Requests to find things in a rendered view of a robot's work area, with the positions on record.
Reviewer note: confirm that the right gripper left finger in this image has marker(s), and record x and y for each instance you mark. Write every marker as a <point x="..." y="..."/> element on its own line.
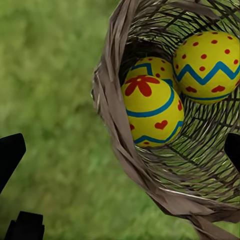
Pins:
<point x="12" y="150"/>

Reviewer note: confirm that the wicker basket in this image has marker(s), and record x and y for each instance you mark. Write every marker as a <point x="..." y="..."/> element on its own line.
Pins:
<point x="133" y="25"/>

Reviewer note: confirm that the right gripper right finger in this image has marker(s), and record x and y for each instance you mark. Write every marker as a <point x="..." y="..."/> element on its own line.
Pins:
<point x="232" y="149"/>

